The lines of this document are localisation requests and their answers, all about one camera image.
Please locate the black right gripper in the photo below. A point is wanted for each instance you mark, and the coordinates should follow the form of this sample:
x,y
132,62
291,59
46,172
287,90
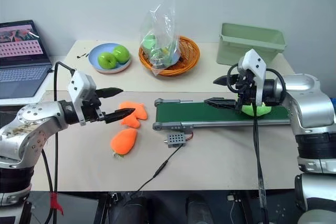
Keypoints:
x,y
244,90

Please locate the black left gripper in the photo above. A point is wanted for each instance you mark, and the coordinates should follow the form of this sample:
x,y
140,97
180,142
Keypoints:
x,y
92,111

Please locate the green plush toy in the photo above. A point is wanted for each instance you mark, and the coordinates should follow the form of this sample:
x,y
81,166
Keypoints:
x,y
262,110

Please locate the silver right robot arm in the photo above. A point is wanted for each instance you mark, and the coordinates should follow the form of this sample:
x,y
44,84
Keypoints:
x,y
309,103

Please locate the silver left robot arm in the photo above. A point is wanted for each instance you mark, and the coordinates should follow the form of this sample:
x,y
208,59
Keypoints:
x,y
34,119

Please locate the green conveyor belt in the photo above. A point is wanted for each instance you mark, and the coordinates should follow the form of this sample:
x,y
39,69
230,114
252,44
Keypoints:
x,y
197,111

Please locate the orange plush carrot toy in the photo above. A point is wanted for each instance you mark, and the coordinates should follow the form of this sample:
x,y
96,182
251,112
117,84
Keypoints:
x,y
123,141

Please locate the green apple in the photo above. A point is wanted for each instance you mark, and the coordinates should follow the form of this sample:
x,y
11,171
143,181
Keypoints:
x,y
107,60
122,53

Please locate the light blue plate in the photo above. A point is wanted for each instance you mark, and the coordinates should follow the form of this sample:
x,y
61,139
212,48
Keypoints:
x,y
94,62

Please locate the orange wicker basket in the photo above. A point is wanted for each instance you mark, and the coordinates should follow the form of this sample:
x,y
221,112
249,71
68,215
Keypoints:
x,y
189,53

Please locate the pale green plastic bin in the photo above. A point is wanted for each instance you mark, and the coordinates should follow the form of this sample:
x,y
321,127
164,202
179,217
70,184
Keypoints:
x,y
249,43

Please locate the grey perforated controller box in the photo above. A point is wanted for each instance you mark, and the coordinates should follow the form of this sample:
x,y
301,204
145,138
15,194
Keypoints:
x,y
175,140

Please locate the clear plastic bag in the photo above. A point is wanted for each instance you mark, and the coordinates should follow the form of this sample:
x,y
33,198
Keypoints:
x,y
160,37

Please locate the open laptop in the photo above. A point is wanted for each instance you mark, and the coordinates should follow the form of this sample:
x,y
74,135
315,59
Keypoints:
x,y
21,58

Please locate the small white plug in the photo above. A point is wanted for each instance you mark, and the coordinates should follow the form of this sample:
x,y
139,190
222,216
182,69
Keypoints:
x,y
231,198

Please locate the red tape strip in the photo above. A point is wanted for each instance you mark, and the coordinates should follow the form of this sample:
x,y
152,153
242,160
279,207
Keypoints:
x,y
55,203

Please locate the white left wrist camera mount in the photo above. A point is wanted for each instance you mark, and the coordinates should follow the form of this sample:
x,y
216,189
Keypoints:
x,y
78,82

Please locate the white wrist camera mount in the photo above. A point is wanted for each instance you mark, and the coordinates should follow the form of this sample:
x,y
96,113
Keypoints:
x,y
78,82
253,61

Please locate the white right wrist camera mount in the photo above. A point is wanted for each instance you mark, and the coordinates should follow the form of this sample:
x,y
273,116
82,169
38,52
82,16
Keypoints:
x,y
253,61

